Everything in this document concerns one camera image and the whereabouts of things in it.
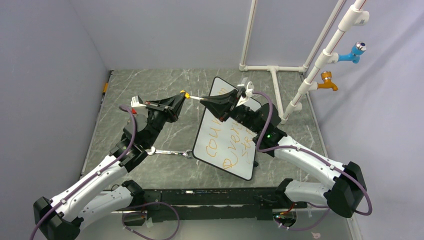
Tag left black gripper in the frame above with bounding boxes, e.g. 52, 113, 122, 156
144, 92, 186, 148

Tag yellow marker pen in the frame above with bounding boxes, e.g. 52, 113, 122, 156
189, 95, 203, 101

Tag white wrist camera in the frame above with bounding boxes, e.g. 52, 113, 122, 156
130, 95, 148, 117
236, 77, 254, 107

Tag silver wrench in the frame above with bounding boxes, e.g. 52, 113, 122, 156
146, 146, 193, 159

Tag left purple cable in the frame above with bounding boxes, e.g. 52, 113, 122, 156
29, 104, 181, 240

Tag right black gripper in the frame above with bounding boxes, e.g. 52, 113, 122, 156
200, 89, 262, 135

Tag white pvc pipe frame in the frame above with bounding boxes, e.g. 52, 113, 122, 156
239, 0, 369, 122

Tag orange tap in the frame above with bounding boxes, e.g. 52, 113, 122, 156
317, 71, 338, 92

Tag yellow marker cap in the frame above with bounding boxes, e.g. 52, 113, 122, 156
180, 90, 191, 99

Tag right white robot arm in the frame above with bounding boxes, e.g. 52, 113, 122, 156
199, 89, 373, 218

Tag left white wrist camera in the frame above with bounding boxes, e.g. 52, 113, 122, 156
130, 95, 148, 117

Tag blue tap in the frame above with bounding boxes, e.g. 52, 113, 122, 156
337, 41, 367, 64

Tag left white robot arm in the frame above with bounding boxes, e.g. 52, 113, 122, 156
33, 91, 189, 240

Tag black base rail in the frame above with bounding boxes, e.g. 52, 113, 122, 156
109, 187, 316, 228

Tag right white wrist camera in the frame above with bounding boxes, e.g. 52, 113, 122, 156
236, 77, 254, 107

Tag black-framed whiteboard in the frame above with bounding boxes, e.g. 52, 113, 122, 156
191, 76, 263, 182

